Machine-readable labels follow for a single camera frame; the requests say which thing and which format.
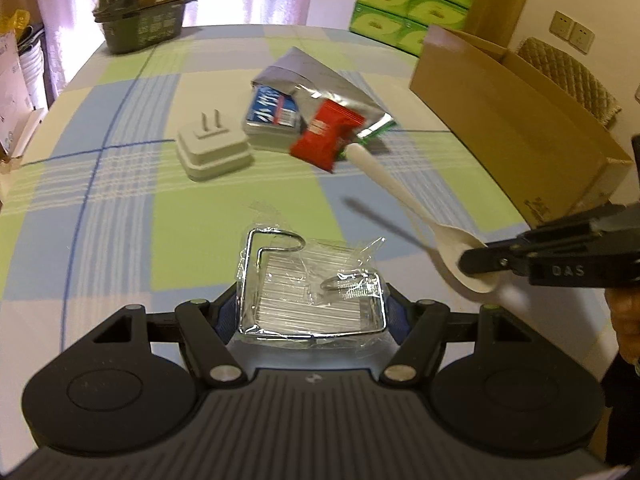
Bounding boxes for white plastic spoon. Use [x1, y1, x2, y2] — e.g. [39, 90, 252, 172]
[343, 143, 499, 294]

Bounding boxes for wire rack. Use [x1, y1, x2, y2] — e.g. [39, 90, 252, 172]
[236, 203, 390, 348]

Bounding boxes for white plug adapter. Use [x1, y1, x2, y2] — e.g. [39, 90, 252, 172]
[176, 110, 254, 181]

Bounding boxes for red snack packet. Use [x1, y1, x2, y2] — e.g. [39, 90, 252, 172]
[290, 100, 364, 172]

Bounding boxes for person's right hand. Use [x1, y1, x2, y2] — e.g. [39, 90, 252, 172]
[604, 287, 640, 372]

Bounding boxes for large cardboard box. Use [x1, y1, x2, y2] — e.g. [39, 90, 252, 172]
[410, 26, 634, 226]

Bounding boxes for checked tablecloth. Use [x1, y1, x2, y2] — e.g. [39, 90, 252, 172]
[1, 25, 601, 479]

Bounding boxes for quilted tan chair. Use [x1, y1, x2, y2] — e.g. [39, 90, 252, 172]
[516, 37, 622, 128]

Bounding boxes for blue labelled plastic box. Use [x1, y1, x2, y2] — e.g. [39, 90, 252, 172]
[242, 84, 303, 153]

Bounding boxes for silver foil pouch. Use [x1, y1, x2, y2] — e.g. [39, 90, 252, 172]
[252, 47, 396, 144]

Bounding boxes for stack of green tissue boxes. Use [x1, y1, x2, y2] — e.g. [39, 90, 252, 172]
[349, 0, 474, 55]

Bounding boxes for dark instant noodle bowl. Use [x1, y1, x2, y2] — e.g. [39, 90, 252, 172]
[93, 0, 193, 54]

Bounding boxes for white stacked buckets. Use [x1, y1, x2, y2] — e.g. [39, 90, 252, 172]
[17, 24, 49, 110]

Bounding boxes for yellow plastic bag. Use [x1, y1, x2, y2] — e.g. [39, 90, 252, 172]
[0, 9, 30, 40]

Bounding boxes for wall power sockets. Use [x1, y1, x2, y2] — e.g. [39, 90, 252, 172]
[549, 11, 596, 54]

